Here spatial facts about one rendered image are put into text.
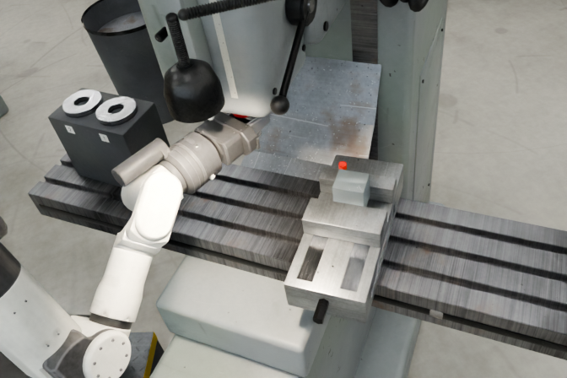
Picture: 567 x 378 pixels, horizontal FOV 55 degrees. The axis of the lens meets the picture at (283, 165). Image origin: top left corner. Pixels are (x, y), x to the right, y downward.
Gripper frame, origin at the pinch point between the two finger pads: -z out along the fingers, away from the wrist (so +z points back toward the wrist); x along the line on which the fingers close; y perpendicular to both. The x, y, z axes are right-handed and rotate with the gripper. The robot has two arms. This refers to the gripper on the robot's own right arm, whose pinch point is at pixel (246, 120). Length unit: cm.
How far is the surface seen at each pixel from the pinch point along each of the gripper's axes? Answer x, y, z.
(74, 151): 44, 17, 18
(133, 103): 31.5, 5.5, 5.1
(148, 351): 33, 84, 28
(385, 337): -14, 103, -27
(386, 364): -20, 103, -19
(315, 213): -16.3, 14.4, 1.6
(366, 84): -1.4, 13.5, -36.8
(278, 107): -15.7, -13.4, 6.2
